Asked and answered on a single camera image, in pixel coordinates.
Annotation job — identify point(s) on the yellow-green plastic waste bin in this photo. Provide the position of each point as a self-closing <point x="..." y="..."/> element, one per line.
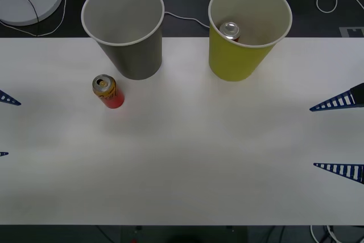
<point x="233" y="61"/>

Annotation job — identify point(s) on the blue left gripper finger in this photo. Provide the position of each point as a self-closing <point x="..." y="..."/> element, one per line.
<point x="3" y="154"/>
<point x="3" y="96"/>

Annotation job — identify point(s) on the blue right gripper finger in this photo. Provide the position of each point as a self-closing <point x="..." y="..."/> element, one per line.
<point x="357" y="95"/>
<point x="359" y="166"/>

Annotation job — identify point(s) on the orange and red drink can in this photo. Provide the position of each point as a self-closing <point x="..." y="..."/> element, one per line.
<point x="113" y="98"/>

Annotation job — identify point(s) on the grey plastic waste bin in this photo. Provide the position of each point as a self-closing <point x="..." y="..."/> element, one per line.
<point x="133" y="55"/>

